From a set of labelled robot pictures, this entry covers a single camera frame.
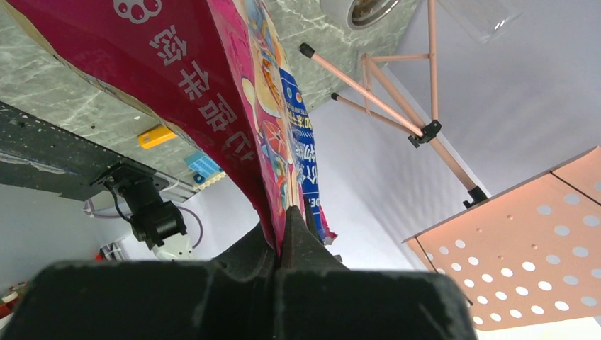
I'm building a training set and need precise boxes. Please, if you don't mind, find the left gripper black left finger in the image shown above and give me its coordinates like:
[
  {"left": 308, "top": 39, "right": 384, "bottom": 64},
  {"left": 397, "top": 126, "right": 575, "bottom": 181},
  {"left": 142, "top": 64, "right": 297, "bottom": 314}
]
[{"left": 1, "top": 227, "right": 276, "bottom": 339}]

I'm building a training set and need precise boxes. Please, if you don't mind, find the blue building base plate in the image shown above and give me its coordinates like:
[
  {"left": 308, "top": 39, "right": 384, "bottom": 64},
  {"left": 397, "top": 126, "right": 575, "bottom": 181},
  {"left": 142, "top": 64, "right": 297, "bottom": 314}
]
[{"left": 184, "top": 151, "right": 223, "bottom": 184}]

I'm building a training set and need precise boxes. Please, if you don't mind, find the grey double pet bowl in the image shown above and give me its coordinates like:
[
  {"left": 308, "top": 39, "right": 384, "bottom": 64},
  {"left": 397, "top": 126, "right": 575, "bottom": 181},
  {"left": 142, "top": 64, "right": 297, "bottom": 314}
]
[{"left": 319, "top": 0, "right": 400, "bottom": 30}]

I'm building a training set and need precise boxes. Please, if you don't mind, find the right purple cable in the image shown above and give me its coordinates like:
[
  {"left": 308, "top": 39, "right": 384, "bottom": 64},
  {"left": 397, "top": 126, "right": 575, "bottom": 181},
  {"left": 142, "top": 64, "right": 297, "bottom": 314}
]
[{"left": 83, "top": 199, "right": 205, "bottom": 251}]

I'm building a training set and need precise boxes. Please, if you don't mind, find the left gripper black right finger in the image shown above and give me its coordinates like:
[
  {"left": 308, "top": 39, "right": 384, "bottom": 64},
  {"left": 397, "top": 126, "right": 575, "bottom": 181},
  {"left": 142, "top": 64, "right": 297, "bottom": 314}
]
[{"left": 274, "top": 206, "right": 476, "bottom": 339}]

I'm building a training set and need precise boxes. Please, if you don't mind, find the colourful pet food bag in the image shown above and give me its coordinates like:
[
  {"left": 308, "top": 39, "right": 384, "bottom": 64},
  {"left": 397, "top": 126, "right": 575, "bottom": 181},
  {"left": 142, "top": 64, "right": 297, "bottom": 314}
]
[{"left": 1, "top": 1, "right": 336, "bottom": 249}]

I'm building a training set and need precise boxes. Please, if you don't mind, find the yellow plastic scoop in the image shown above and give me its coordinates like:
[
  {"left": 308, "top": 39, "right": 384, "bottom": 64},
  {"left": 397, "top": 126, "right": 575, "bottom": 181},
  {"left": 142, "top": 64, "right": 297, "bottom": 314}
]
[{"left": 137, "top": 125, "right": 177, "bottom": 149}]

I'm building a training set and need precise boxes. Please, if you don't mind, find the pink music stand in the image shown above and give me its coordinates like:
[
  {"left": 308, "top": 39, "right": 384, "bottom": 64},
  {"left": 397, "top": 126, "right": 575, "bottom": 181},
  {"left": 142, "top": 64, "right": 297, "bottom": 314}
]
[{"left": 298, "top": 1, "right": 600, "bottom": 331}]

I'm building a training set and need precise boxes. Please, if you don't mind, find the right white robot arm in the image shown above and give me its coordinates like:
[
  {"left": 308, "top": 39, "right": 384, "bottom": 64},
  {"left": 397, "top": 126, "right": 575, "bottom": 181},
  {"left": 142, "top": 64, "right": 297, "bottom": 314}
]
[{"left": 90, "top": 161, "right": 193, "bottom": 261}]

